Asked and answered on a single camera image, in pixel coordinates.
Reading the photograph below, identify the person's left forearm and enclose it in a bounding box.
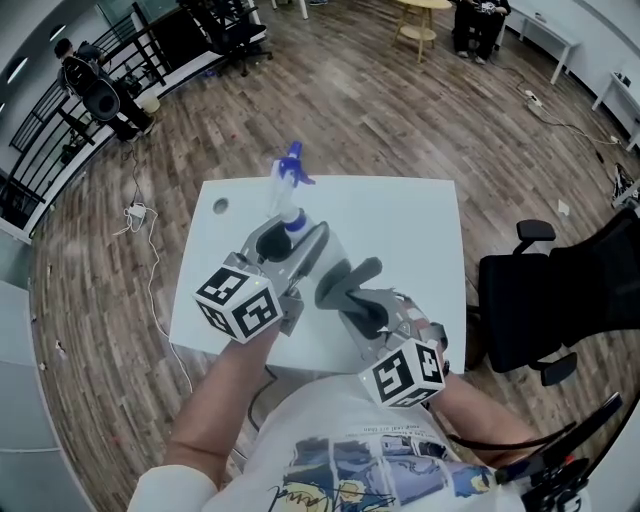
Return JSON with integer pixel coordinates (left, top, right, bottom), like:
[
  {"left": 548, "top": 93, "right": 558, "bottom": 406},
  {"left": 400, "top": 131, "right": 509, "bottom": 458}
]
[{"left": 163, "top": 323, "right": 282, "bottom": 484}]

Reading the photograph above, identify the spray bottle with blue nozzle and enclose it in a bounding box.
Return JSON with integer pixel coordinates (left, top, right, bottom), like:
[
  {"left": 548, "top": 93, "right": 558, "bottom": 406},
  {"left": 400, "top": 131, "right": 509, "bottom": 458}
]
[{"left": 267, "top": 141, "right": 318, "bottom": 249}]

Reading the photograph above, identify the yellow round table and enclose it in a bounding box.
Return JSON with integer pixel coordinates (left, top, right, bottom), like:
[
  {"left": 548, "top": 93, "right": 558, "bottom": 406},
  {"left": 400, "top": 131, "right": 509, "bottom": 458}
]
[{"left": 391, "top": 0, "right": 454, "bottom": 65}]

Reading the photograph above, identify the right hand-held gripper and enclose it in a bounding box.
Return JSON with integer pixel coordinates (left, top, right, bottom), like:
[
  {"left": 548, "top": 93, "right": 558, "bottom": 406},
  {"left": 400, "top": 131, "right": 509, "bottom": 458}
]
[{"left": 338, "top": 287, "right": 450, "bottom": 410}]

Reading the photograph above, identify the black office chair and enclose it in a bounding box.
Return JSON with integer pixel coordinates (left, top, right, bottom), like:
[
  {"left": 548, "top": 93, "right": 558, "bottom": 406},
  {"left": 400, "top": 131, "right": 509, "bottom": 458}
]
[
  {"left": 467, "top": 206, "right": 640, "bottom": 387},
  {"left": 182, "top": 0, "right": 275, "bottom": 78}
]

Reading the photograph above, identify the grey cloth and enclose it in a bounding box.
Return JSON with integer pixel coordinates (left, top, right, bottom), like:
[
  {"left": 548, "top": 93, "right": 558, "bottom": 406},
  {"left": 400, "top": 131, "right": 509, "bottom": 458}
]
[{"left": 313, "top": 256, "right": 390, "bottom": 335}]

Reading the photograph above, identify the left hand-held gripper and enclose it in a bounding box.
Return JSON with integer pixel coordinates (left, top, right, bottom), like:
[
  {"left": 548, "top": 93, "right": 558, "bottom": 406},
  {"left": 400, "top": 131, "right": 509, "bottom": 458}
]
[{"left": 192, "top": 217, "right": 350, "bottom": 346}]

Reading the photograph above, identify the large white table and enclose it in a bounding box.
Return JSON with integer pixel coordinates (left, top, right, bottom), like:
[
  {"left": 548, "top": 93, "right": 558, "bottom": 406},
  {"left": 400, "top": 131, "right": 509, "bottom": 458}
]
[{"left": 168, "top": 174, "right": 470, "bottom": 377}]

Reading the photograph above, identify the person's right forearm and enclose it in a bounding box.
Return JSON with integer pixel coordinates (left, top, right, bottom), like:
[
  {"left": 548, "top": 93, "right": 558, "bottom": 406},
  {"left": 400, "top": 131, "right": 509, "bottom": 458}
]
[{"left": 433, "top": 373, "right": 534, "bottom": 454}]

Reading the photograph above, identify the grey cabinet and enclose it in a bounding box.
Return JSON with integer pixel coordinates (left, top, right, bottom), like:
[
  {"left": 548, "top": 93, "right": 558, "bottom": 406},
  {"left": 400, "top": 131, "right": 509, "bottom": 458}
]
[{"left": 0, "top": 279, "right": 84, "bottom": 512}]

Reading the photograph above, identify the white power adapter with cable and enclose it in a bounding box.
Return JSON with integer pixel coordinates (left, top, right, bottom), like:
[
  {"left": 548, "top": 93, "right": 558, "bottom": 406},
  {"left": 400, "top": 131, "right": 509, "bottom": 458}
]
[{"left": 111, "top": 201, "right": 195, "bottom": 399}]

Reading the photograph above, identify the white desk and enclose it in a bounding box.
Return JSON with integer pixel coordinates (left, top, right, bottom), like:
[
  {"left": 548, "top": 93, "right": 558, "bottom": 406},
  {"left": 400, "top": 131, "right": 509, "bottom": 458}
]
[
  {"left": 503, "top": 0, "right": 582, "bottom": 85},
  {"left": 591, "top": 69, "right": 640, "bottom": 144}
]

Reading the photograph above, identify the white printed t-shirt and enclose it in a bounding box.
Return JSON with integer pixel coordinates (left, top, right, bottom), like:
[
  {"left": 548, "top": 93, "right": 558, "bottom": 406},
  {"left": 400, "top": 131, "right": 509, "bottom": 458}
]
[{"left": 127, "top": 374, "right": 591, "bottom": 512}]

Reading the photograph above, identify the black stair railing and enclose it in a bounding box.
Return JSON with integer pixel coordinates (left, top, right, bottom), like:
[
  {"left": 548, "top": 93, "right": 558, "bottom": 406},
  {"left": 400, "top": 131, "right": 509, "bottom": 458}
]
[{"left": 0, "top": 0, "right": 221, "bottom": 236}]

